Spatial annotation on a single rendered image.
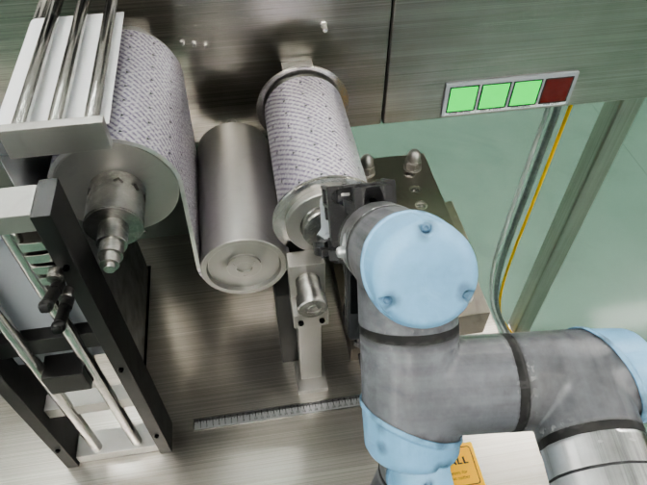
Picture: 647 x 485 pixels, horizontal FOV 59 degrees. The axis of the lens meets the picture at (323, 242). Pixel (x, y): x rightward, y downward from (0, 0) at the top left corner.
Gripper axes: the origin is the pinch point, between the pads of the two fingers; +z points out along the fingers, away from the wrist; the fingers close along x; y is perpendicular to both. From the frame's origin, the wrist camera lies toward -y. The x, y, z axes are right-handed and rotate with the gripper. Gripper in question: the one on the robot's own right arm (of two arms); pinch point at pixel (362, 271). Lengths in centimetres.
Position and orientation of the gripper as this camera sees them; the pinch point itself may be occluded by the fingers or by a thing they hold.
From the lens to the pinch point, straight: 91.3
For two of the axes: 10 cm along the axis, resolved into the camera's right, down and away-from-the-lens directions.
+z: -1.6, -7.4, 6.5
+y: 0.0, -6.6, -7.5
